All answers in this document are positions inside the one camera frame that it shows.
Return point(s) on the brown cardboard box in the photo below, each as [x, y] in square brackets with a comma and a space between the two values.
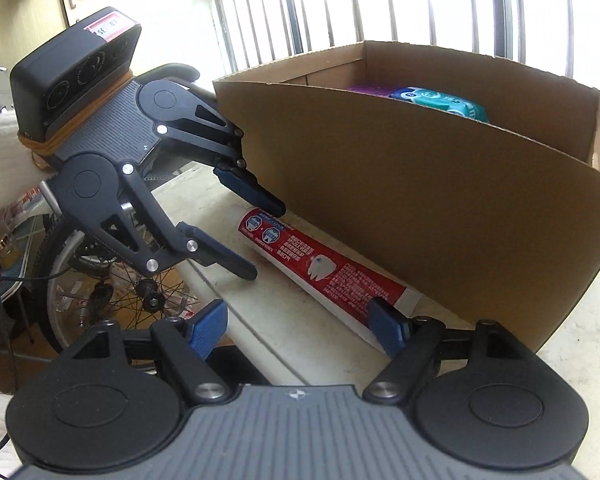
[405, 185]

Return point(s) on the metal window railing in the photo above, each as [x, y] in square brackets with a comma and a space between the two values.
[292, 15]

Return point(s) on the red and white toothpaste box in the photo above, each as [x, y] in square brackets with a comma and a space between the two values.
[320, 270]

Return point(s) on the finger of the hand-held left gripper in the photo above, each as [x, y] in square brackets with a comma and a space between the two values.
[250, 190]
[230, 260]

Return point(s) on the teal wet wipes packet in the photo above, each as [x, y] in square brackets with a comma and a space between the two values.
[440, 102]

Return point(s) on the purple lid jar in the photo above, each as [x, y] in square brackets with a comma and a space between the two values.
[370, 91]

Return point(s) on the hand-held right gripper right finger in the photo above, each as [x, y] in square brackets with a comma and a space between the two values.
[385, 327]

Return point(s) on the beige cabinet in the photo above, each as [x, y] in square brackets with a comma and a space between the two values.
[30, 0]

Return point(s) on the yellow rubber band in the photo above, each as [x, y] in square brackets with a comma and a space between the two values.
[35, 145]

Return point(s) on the cluttered side table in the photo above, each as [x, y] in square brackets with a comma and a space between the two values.
[5, 270]

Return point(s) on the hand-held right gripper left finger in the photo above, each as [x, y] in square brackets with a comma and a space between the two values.
[209, 329]

